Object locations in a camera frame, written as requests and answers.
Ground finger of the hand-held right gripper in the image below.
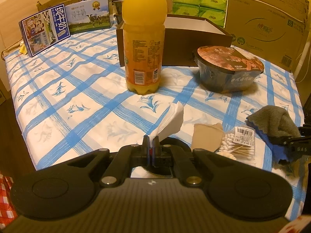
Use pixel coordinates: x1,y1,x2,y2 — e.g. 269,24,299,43
267,135,300,149
298,124,311,136

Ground dark brown box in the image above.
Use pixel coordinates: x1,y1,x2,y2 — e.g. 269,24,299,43
116,14,233,67

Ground instant noodle bowl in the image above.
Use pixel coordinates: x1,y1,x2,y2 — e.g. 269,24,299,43
192,45,265,93

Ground wooden headboard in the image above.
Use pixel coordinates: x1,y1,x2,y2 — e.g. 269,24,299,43
0,0,105,51

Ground cotton swab bag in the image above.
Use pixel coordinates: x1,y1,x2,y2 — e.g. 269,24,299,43
216,126,257,167

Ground blue checked bed sheet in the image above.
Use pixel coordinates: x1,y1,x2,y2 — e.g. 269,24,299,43
2,25,305,221

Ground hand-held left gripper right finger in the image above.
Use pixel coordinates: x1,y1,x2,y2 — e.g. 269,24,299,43
153,136,241,187

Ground bundle of green tissue packs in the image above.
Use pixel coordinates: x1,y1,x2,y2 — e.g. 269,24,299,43
172,0,229,28

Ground white tissue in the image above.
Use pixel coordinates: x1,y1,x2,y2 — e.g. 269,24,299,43
137,102,184,148

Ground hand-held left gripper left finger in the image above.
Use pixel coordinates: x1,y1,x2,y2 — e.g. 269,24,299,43
67,135,150,188

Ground red checkered bag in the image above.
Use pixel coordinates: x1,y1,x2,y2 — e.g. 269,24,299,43
0,172,17,224

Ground blue milk carton box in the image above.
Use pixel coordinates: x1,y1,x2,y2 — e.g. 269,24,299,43
19,3,71,58

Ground grey towel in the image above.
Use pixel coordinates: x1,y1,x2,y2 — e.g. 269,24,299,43
246,105,302,163

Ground cow print milk box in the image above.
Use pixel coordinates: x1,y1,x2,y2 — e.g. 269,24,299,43
65,0,113,34

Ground orange juice bottle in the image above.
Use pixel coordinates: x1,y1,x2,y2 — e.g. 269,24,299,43
121,0,168,95

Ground large flat cardboard box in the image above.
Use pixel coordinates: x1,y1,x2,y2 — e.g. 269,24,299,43
224,0,311,73

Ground glossy printed plastic bag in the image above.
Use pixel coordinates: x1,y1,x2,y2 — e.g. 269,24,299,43
279,215,311,233

